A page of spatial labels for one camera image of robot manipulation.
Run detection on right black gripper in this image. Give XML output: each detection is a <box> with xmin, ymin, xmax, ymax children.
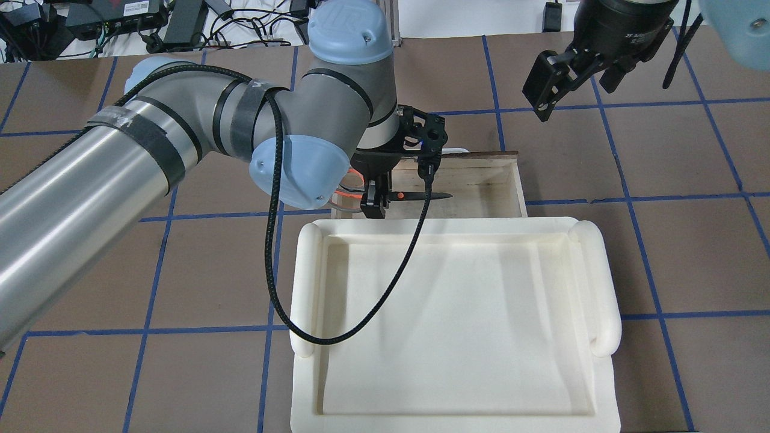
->
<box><xmin>522</xmin><ymin>1</ymin><xmax>676</xmax><ymax>121</ymax></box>

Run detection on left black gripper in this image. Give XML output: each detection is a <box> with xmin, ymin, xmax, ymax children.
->
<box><xmin>350</xmin><ymin>146</ymin><xmax>421</xmax><ymax>219</ymax></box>

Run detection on orange handled scissors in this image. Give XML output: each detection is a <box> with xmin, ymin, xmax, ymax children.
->
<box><xmin>328</xmin><ymin>168</ymin><xmax>454</xmax><ymax>213</ymax></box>

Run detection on wooden drawer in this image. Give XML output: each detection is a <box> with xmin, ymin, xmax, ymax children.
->
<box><xmin>332</xmin><ymin>151</ymin><xmax>528</xmax><ymax>220</ymax></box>

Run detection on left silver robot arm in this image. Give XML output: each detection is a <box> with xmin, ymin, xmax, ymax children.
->
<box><xmin>1</xmin><ymin>1</ymin><xmax>416</xmax><ymax>352</ymax></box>

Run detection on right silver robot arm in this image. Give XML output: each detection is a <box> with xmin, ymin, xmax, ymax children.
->
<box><xmin>522</xmin><ymin>1</ymin><xmax>769</xmax><ymax>121</ymax></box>

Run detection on cream plastic drawer cabinet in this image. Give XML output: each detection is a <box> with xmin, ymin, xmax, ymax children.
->
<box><xmin>291</xmin><ymin>217</ymin><xmax>621</xmax><ymax>432</ymax></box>

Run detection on black power adapter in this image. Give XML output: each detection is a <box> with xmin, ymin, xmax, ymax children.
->
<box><xmin>541</xmin><ymin>1</ymin><xmax>562</xmax><ymax>33</ymax></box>

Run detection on black braided cable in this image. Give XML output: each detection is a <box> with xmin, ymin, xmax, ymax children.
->
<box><xmin>120</xmin><ymin>64</ymin><xmax>437</xmax><ymax>346</ymax></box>

